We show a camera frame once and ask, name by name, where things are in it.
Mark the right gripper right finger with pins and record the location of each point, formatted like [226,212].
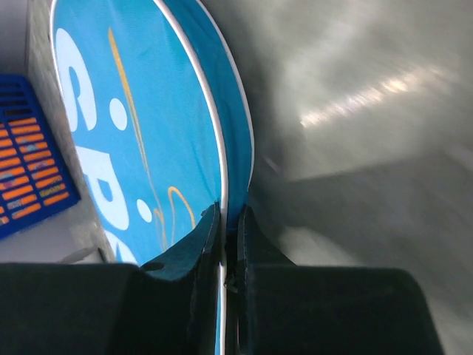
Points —
[284,308]

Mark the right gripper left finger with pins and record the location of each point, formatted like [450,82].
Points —
[166,306]

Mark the blue plastic basket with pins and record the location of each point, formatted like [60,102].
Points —
[35,181]

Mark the blue racket cover bag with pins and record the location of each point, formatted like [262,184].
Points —
[158,115]

